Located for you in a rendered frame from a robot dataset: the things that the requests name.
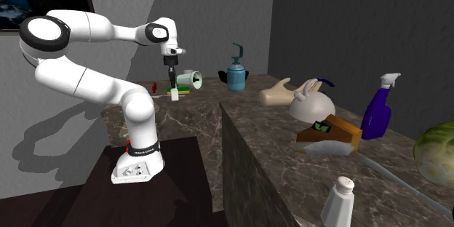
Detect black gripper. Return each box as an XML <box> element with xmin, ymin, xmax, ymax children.
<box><xmin>163</xmin><ymin>54</ymin><xmax>179</xmax><ymax>89</ymax></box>

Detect green mug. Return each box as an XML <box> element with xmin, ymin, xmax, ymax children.
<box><xmin>175</xmin><ymin>71</ymin><xmax>204</xmax><ymax>91</ymax></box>

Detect green and yellow sponge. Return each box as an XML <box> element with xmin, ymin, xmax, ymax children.
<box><xmin>167</xmin><ymin>86</ymin><xmax>191</xmax><ymax>96</ymax></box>

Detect blue soap dispenser bottle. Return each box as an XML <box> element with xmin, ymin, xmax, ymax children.
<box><xmin>226</xmin><ymin>42</ymin><xmax>247</xmax><ymax>93</ymax></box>

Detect beige hand model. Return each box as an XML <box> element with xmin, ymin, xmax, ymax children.
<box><xmin>258</xmin><ymin>77</ymin><xmax>324</xmax><ymax>107</ymax></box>

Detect dark robot stand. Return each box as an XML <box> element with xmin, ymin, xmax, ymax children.
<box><xmin>30</xmin><ymin>135</ymin><xmax>228</xmax><ymax>227</ymax></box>

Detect white dome lid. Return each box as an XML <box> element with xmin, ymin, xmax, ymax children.
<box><xmin>288</xmin><ymin>79</ymin><xmax>336</xmax><ymax>124</ymax></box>

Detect brown wedge-shaped box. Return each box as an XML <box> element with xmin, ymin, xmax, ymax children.
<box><xmin>293</xmin><ymin>113</ymin><xmax>364</xmax><ymax>156</ymax></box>

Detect purple spray bottle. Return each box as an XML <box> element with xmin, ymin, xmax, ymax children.
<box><xmin>360</xmin><ymin>72</ymin><xmax>402</xmax><ymax>141</ymax></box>

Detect white salt shaker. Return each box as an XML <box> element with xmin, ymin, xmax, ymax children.
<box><xmin>319</xmin><ymin>176</ymin><xmax>356</xmax><ymax>227</ymax></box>

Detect long grey rod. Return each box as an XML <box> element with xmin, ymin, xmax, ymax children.
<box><xmin>357</xmin><ymin>153</ymin><xmax>454</xmax><ymax>220</ymax></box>

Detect green cabbage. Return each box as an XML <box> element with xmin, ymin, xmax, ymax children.
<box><xmin>413</xmin><ymin>120</ymin><xmax>454</xmax><ymax>188</ymax></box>

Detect blue curved handle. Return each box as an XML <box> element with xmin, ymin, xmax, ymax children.
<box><xmin>316</xmin><ymin>77</ymin><xmax>335</xmax><ymax>89</ymax></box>

